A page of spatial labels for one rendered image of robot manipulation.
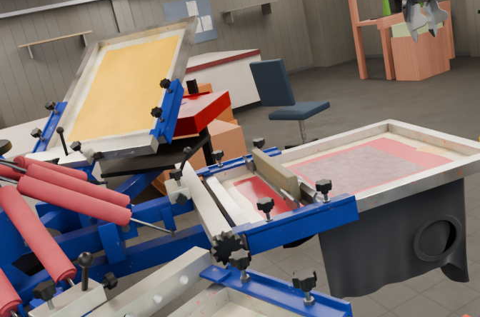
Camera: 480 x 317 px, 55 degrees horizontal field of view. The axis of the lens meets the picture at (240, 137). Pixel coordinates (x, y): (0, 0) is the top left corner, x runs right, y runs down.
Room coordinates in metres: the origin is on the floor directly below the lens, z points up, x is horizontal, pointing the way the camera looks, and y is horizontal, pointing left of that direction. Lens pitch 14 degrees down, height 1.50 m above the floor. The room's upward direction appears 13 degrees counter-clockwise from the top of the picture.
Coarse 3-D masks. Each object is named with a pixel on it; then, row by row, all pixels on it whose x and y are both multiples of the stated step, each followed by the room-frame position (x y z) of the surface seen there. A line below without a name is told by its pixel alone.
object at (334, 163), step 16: (368, 144) 1.64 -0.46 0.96; (384, 144) 1.59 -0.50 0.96; (400, 144) 1.56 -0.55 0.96; (320, 160) 1.58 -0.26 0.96; (336, 160) 1.54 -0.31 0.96; (352, 160) 1.51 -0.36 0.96; (368, 160) 1.47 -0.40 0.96; (256, 176) 1.56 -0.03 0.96; (304, 176) 1.46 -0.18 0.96; (320, 176) 1.42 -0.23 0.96; (240, 192) 1.45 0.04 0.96; (256, 192) 1.41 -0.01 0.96; (272, 192) 1.38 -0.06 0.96
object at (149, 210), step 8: (152, 200) 1.32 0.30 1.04; (160, 200) 1.30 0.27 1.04; (168, 200) 1.29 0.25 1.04; (136, 208) 1.28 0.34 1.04; (144, 208) 1.26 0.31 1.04; (152, 208) 1.26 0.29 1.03; (160, 208) 1.27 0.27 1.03; (176, 208) 1.28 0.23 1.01; (184, 208) 1.28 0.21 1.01; (192, 208) 1.29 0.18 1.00; (136, 216) 1.25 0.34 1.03; (144, 216) 1.26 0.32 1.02; (152, 216) 1.26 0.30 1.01; (160, 216) 1.27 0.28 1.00; (136, 224) 1.25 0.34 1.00
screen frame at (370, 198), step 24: (312, 144) 1.68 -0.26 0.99; (336, 144) 1.69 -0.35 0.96; (432, 144) 1.48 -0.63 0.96; (456, 144) 1.36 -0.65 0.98; (240, 168) 1.61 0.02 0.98; (432, 168) 1.20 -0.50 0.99; (456, 168) 1.18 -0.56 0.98; (216, 192) 1.40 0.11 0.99; (360, 192) 1.15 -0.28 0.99; (384, 192) 1.13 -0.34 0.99; (408, 192) 1.15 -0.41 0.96; (240, 216) 1.17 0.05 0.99
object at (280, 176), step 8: (256, 152) 1.50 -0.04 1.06; (256, 160) 1.49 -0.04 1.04; (264, 160) 1.40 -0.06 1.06; (272, 160) 1.38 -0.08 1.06; (256, 168) 1.52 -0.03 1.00; (264, 168) 1.41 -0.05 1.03; (272, 168) 1.32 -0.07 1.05; (280, 168) 1.28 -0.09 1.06; (272, 176) 1.34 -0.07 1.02; (280, 176) 1.26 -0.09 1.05; (288, 176) 1.21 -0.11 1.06; (296, 176) 1.20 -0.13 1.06; (280, 184) 1.27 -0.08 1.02; (288, 184) 1.20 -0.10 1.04; (296, 184) 1.20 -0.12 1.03; (296, 192) 1.20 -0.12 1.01
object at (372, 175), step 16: (384, 160) 1.44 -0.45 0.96; (400, 160) 1.41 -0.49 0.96; (416, 160) 1.38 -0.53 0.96; (432, 160) 1.35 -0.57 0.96; (448, 160) 1.32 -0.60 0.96; (336, 176) 1.39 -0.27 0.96; (352, 176) 1.36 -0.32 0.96; (368, 176) 1.33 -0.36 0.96; (384, 176) 1.31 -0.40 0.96; (400, 176) 1.28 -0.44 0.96; (336, 192) 1.27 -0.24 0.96; (352, 192) 1.24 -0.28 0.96; (256, 208) 1.28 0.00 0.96; (288, 208) 1.23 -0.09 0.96
